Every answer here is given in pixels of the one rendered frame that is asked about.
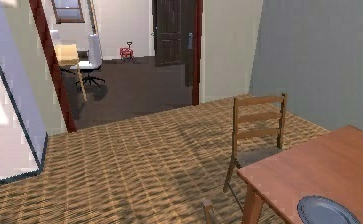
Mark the brown framed window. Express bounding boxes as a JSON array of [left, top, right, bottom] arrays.
[[50, 0, 86, 25]]

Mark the brown wooden dining table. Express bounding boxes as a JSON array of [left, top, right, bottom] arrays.
[[236, 125, 363, 224]]

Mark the white glass patio door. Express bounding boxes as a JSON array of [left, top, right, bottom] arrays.
[[0, 39, 49, 188]]

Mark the blue grey plate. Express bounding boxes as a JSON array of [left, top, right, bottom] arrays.
[[296, 195, 362, 224]]

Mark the dark brown room door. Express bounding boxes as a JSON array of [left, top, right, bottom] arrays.
[[151, 0, 199, 88]]

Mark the light wooden desk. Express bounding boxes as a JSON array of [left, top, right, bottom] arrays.
[[53, 43, 89, 103]]

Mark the small red cart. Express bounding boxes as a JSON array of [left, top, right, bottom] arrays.
[[119, 41, 135, 62]]

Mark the white office swivel chair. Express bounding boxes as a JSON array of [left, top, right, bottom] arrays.
[[69, 33, 106, 88]]

